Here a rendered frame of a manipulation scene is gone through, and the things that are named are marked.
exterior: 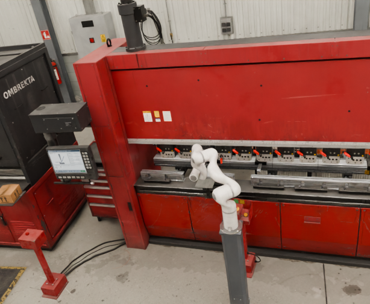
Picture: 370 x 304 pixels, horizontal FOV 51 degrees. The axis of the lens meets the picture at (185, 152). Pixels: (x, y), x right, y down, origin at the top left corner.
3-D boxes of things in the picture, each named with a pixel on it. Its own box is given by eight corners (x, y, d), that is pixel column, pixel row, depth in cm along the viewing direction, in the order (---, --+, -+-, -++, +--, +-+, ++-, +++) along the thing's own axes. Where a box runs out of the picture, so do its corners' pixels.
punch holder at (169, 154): (161, 158, 408) (158, 144, 400) (164, 154, 415) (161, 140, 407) (175, 158, 403) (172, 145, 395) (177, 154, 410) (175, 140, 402)
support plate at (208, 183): (194, 187, 385) (194, 186, 384) (201, 172, 406) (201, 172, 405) (212, 188, 379) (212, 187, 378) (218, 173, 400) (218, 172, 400)
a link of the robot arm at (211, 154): (224, 203, 308) (241, 196, 313) (226, 195, 298) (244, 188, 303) (196, 157, 335) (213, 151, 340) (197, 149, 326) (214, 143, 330)
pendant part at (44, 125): (55, 189, 399) (26, 114, 357) (66, 175, 419) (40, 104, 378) (99, 189, 386) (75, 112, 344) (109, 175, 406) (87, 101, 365)
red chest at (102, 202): (94, 224, 518) (72, 161, 469) (111, 201, 558) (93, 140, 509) (127, 227, 501) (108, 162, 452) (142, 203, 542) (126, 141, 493)
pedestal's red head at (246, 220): (229, 222, 382) (228, 207, 373) (234, 212, 395) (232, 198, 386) (249, 225, 374) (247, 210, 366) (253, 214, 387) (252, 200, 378)
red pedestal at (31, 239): (41, 297, 421) (13, 240, 380) (54, 279, 441) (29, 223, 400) (56, 300, 415) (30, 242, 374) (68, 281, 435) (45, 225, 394)
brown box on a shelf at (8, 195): (-11, 205, 413) (-16, 196, 407) (3, 191, 434) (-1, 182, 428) (12, 206, 405) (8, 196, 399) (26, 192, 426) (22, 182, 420)
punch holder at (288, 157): (277, 161, 369) (277, 146, 361) (278, 157, 376) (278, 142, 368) (293, 162, 364) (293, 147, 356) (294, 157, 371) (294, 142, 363)
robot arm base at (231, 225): (241, 234, 315) (239, 217, 306) (218, 233, 321) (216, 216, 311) (243, 219, 331) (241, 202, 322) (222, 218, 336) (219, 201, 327)
